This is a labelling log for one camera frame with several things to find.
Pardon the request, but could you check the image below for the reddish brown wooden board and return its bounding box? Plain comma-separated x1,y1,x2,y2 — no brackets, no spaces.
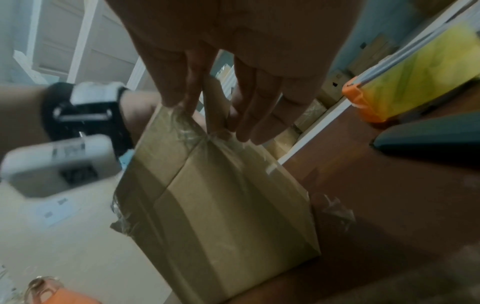
232,98,480,304

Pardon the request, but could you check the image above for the orange tape dispenser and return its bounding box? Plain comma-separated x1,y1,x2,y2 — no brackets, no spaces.
341,22,480,124

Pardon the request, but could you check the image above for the person's right hand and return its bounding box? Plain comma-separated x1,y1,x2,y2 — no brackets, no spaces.
104,0,367,146

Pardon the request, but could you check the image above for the black wristband with marker tags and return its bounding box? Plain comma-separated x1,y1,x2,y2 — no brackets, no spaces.
40,82,136,158

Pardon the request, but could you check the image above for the person's left forearm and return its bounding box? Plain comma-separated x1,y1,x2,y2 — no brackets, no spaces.
0,84,52,155

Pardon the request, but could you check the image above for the dark green utility knife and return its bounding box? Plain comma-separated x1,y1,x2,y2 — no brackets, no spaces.
369,114,480,157

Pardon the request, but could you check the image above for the white metal storage rack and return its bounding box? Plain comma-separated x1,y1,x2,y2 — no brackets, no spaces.
11,0,480,167

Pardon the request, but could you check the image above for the cardboard box with cutout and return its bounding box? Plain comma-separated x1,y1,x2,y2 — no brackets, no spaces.
110,75,323,304

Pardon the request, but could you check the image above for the orange plastic container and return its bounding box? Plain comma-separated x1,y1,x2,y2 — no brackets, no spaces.
27,275,102,304

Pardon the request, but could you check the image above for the person's left hand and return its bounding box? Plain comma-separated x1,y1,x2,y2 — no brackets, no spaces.
119,90,165,140

